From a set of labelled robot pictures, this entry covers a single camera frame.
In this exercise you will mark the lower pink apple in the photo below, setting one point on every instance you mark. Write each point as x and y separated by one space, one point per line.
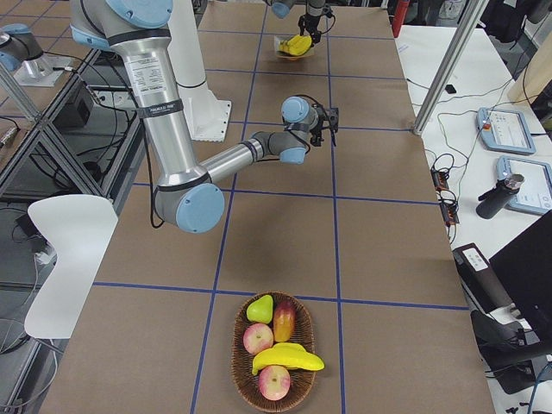
274 382

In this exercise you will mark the upper teach pendant tablet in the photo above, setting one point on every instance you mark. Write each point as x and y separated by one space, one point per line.
505 131

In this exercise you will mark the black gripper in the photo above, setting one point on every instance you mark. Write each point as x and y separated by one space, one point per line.
310 22
315 128

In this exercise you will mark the black bottle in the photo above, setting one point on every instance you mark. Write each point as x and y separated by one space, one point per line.
494 200

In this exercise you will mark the upper pink apple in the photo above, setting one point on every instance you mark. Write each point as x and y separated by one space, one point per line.
257 338

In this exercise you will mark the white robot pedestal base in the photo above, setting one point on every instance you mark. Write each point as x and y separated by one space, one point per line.
207 117

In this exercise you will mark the blue square plate orange rim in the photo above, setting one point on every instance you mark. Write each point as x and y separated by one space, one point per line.
276 40

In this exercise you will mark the pink apple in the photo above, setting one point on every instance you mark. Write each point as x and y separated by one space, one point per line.
274 382
257 338

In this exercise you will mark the teach pendant tablet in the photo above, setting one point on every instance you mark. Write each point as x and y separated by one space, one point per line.
505 131
534 197

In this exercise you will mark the aluminium frame post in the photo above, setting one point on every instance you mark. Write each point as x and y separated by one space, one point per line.
460 39

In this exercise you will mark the woven wicker fruit basket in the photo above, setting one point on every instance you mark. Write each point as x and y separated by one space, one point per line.
241 361

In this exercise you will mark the red cylinder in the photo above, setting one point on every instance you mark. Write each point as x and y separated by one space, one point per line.
399 16

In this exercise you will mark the red yellow mango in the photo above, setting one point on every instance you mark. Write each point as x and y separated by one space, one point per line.
284 321

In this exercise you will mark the green pear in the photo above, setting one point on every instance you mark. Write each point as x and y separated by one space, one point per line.
261 310

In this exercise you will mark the yellow banana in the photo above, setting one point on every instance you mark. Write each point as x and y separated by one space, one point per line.
283 47
300 45
288 355

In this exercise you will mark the black monitor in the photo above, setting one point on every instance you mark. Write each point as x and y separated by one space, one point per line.
523 268

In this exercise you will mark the lower teach pendant tablet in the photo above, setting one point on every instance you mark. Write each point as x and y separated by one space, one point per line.
534 197

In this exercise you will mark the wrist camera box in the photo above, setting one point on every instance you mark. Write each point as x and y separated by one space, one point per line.
333 118

